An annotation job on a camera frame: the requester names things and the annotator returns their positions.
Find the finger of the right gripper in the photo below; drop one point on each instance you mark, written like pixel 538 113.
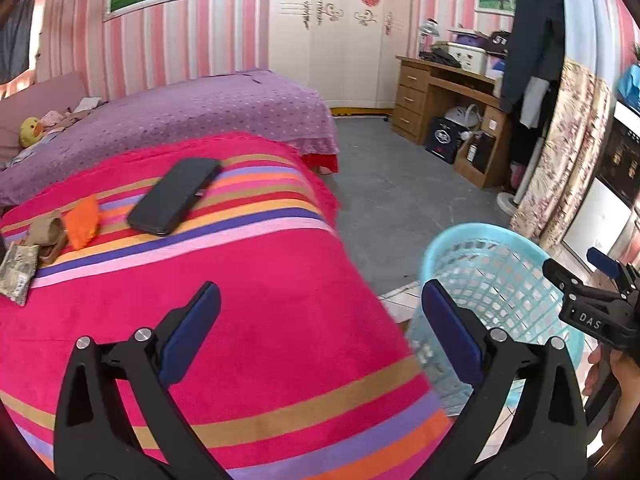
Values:
pixel 613 269
pixel 568 283

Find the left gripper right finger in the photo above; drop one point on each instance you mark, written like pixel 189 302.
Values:
pixel 547 434

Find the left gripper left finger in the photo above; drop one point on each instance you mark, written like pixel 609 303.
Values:
pixel 93 436

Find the printed paper bag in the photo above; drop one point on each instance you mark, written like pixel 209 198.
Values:
pixel 18 268

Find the light blue laundry basket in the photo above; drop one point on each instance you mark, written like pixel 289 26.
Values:
pixel 497 274

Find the floral curtain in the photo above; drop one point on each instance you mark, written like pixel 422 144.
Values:
pixel 569 155

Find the black box under desk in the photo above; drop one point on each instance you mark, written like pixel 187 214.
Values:
pixel 444 139

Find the brown cardboard cup sleeve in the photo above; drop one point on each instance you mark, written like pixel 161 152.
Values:
pixel 49 235

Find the orange plastic wrapper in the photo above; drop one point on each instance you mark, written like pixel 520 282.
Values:
pixel 82 222

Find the pink striped blanket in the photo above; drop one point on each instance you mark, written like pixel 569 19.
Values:
pixel 304 375

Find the hanging dark jacket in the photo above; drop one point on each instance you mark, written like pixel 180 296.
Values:
pixel 535 48

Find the black notebook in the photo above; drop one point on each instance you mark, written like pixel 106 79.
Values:
pixel 171 198

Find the wooden desk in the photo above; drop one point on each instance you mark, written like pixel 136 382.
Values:
pixel 427 90

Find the white storage box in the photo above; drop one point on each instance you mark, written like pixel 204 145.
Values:
pixel 471 59

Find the yellow duck plush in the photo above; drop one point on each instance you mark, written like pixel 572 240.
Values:
pixel 31 131

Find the white wardrobe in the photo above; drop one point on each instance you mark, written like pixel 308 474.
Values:
pixel 346 50

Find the pink headboard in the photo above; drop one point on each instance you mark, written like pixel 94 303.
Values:
pixel 58 93

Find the purple dotted bedspread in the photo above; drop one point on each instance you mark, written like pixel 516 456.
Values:
pixel 258 102

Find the dark window curtain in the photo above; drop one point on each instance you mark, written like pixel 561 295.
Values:
pixel 15 41

